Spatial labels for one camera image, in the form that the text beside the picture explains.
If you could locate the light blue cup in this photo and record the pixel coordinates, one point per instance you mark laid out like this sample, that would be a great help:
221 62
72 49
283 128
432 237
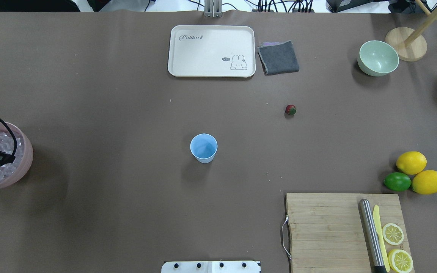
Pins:
203 147

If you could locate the wooden cup stand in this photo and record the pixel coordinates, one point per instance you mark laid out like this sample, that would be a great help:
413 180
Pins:
409 44

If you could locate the pink bowl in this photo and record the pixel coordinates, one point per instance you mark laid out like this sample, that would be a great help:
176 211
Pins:
26 159

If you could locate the cream rabbit serving tray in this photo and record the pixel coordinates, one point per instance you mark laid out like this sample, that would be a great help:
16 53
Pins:
212 51

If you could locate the grey folded cloth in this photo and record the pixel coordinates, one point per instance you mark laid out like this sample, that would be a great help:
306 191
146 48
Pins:
278 57

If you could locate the red strawberry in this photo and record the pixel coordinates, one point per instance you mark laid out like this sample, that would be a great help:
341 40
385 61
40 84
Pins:
290 109

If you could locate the wooden cutting board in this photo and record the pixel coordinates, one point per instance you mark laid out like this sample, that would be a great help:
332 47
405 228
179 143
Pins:
326 232

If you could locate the mint green bowl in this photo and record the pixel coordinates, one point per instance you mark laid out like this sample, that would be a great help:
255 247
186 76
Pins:
377 58

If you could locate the green lime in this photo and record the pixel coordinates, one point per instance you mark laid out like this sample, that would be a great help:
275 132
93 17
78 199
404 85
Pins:
397 181

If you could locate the lemon slice upper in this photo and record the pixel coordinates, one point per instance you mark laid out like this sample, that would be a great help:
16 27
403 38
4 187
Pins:
393 234

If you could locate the lemon slice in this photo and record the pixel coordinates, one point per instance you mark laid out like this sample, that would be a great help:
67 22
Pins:
400 261
393 234

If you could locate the yellow lemon upper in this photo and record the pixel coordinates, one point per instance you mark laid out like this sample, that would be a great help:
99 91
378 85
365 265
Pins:
411 162

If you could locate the yellow lemon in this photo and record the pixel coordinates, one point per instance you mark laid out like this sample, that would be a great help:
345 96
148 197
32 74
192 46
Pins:
411 162
425 182

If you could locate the lemon slice lower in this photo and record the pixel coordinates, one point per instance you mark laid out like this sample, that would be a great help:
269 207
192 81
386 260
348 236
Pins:
400 261

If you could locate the yellow lemon lower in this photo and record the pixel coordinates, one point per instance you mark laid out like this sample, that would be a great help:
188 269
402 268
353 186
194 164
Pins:
425 182

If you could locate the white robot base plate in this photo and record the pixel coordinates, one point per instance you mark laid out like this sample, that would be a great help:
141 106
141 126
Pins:
218 266

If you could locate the aluminium frame post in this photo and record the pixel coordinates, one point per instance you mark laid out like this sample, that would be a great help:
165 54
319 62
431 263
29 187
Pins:
212 8

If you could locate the steel handled knife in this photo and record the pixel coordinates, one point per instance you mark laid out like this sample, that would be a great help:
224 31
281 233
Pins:
372 236

